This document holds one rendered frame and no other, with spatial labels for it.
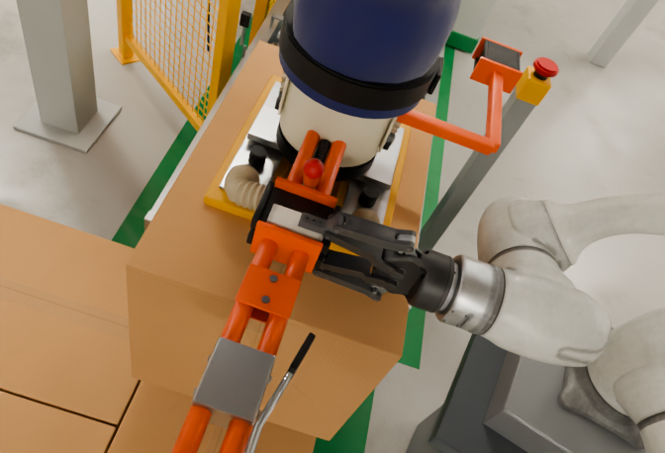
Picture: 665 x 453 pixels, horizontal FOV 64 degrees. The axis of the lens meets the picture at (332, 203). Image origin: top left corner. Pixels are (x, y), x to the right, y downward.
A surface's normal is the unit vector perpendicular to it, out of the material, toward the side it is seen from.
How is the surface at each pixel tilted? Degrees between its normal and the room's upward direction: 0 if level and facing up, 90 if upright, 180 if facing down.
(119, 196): 0
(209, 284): 1
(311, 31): 83
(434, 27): 73
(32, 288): 0
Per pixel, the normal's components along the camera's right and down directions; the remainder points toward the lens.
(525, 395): 0.27, -0.60
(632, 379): -0.95, -0.07
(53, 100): -0.21, 0.72
